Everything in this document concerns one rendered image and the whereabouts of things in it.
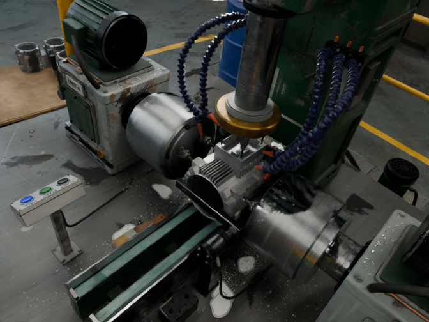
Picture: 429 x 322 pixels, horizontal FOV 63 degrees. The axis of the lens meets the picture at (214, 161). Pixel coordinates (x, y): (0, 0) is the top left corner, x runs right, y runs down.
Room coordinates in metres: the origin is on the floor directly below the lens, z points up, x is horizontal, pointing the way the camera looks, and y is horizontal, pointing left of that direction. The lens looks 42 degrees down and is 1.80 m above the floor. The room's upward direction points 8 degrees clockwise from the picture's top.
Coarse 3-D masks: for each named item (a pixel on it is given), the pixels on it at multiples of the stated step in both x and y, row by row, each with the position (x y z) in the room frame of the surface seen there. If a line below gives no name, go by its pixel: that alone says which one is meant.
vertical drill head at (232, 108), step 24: (264, 0) 0.77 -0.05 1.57; (264, 24) 0.76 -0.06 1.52; (264, 48) 0.76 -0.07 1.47; (240, 72) 0.79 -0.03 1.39; (264, 72) 0.77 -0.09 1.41; (240, 96) 0.77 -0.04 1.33; (264, 96) 0.77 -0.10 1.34; (216, 120) 0.77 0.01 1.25; (240, 120) 0.75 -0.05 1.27; (264, 120) 0.76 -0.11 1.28; (240, 144) 0.74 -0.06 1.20
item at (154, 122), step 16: (160, 96) 0.97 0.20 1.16; (176, 96) 1.00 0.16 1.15; (144, 112) 0.90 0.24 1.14; (160, 112) 0.89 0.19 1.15; (176, 112) 0.89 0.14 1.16; (192, 112) 0.91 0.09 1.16; (128, 128) 0.90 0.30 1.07; (144, 128) 0.86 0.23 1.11; (160, 128) 0.84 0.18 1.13; (176, 128) 0.83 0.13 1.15; (192, 128) 0.87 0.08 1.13; (208, 128) 0.93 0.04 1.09; (144, 144) 0.83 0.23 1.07; (160, 144) 0.80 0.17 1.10; (176, 144) 0.82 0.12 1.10; (192, 144) 0.87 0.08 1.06; (208, 144) 0.89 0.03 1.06; (160, 160) 0.78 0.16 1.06; (176, 160) 0.82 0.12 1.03; (176, 176) 0.83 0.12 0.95
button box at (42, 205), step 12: (72, 180) 0.64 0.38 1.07; (36, 192) 0.59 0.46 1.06; (48, 192) 0.58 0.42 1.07; (60, 192) 0.59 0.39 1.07; (72, 192) 0.61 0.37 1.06; (84, 192) 0.63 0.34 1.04; (12, 204) 0.54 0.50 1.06; (24, 204) 0.53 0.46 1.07; (36, 204) 0.54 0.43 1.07; (48, 204) 0.55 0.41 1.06; (60, 204) 0.57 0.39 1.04; (24, 216) 0.51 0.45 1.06; (36, 216) 0.52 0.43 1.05
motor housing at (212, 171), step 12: (204, 168) 0.72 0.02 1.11; (216, 168) 0.74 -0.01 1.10; (228, 168) 0.74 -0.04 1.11; (192, 180) 0.76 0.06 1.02; (204, 180) 0.79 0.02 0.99; (216, 180) 0.69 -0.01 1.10; (228, 180) 0.71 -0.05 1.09; (240, 180) 0.73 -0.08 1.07; (252, 180) 0.75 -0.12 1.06; (204, 192) 0.77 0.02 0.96; (216, 192) 0.79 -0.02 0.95; (252, 192) 0.73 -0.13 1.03; (216, 204) 0.74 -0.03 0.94; (228, 204) 0.65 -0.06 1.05; (240, 204) 0.68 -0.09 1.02; (204, 216) 0.69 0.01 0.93
